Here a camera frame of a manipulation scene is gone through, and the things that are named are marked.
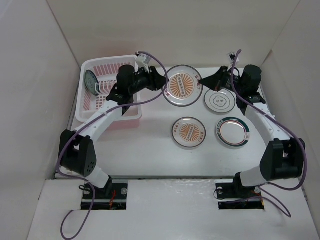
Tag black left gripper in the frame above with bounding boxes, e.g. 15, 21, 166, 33
129, 64, 169, 96

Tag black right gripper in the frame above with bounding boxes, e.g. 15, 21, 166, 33
198, 66, 246, 95

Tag white plate grey rim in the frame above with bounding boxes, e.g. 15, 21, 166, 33
204, 89, 236, 114

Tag orange sunburst plate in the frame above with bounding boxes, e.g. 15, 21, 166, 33
163, 65, 204, 108
171, 116, 207, 149

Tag blue floral plate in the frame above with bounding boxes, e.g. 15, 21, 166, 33
84, 70, 99, 96

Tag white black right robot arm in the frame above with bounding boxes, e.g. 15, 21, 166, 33
199, 65, 307, 200

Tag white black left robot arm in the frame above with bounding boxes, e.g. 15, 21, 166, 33
58, 64, 169, 199

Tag white pink dish rack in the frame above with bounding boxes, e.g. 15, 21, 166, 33
75, 55, 142, 130

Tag green red rimmed plate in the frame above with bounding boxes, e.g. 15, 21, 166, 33
215, 117, 251, 148

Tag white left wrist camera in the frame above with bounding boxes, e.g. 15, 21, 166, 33
135, 51, 151, 72

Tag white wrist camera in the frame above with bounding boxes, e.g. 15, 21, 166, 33
135, 51, 151, 72
227, 51, 240, 67

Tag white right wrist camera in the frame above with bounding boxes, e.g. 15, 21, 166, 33
227, 51, 240, 67

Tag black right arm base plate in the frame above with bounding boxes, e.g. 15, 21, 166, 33
215, 181, 265, 210

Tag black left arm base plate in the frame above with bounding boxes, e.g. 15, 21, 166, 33
78, 183, 128, 211

